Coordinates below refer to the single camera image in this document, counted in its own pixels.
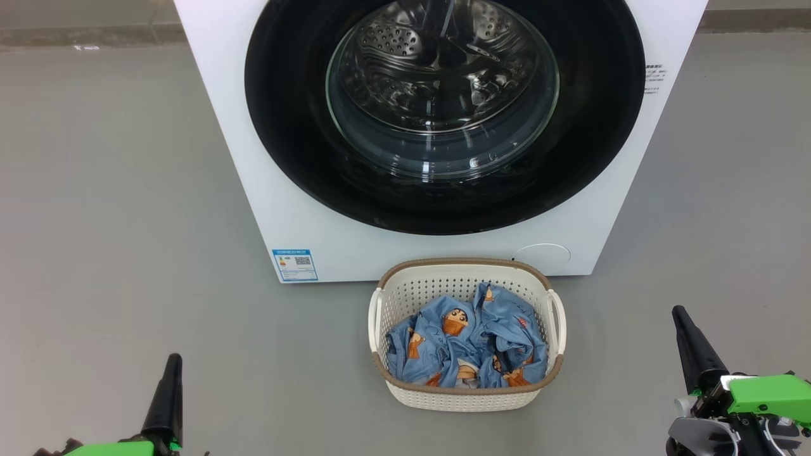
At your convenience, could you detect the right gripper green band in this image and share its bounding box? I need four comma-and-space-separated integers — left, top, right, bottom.
672, 306, 811, 456

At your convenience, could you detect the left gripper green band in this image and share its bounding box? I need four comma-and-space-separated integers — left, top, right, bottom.
33, 353, 210, 456

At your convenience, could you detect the black round glass washer door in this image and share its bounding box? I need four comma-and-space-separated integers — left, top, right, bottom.
245, 0, 646, 236

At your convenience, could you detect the white front-load washing machine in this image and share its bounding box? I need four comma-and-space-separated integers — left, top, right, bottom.
174, 0, 708, 284

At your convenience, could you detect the stainless steel washing machine drum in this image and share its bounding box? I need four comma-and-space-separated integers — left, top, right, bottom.
326, 0, 561, 181

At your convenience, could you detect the round white filter cover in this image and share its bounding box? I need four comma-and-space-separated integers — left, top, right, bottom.
512, 243, 571, 276

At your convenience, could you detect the blue energy label sticker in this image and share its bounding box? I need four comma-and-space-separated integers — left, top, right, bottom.
272, 248, 319, 282

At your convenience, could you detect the cream plastic laundry basket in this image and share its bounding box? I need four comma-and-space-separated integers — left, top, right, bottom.
368, 257, 567, 413

